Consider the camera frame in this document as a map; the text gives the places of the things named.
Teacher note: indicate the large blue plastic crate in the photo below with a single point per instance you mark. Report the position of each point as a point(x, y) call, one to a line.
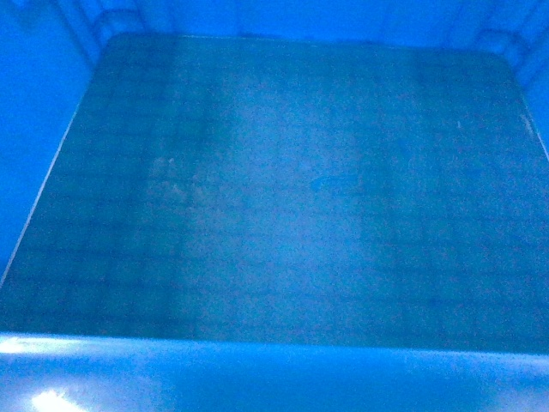
point(274, 205)

